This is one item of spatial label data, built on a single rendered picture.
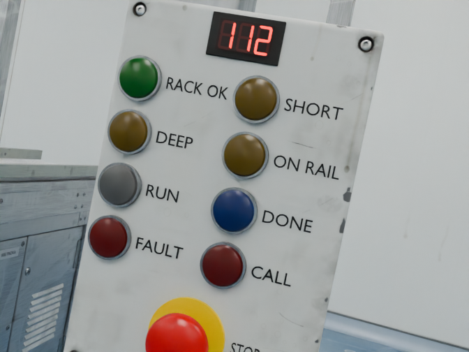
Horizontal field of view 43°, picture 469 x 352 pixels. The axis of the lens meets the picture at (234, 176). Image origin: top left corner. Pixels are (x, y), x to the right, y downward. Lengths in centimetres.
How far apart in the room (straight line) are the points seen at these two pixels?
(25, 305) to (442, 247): 263
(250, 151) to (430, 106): 345
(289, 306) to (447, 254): 343
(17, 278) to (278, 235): 141
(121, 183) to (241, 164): 8
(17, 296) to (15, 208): 32
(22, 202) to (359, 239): 260
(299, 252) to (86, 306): 15
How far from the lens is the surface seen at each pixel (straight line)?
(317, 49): 38
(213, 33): 39
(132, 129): 39
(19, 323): 183
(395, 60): 384
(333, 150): 37
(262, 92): 37
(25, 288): 180
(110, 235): 40
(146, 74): 39
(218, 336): 39
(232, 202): 37
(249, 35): 39
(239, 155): 37
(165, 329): 38
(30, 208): 160
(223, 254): 38
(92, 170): 186
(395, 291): 383
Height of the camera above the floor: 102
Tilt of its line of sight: 3 degrees down
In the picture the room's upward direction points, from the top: 11 degrees clockwise
